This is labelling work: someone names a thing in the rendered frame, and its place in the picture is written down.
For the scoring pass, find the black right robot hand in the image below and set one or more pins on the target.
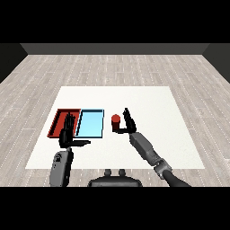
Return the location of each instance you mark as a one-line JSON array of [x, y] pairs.
[[130, 124]]

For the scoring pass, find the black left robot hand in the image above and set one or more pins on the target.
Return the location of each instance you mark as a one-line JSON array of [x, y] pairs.
[[66, 136]]

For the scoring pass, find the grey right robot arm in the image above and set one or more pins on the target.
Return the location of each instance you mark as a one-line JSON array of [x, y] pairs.
[[152, 155]]

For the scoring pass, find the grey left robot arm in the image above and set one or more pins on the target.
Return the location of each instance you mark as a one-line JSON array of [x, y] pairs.
[[60, 168]]

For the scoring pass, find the small red can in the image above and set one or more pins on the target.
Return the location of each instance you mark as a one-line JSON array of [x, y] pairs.
[[115, 121]]

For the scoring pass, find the shallow red open box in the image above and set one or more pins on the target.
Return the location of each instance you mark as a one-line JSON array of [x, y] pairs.
[[60, 122]]

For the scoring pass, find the shallow light blue open box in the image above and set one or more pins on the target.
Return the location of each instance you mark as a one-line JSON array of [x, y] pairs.
[[90, 123]]

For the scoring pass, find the dark grey robot body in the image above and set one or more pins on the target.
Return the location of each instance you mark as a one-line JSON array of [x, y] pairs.
[[115, 181]]

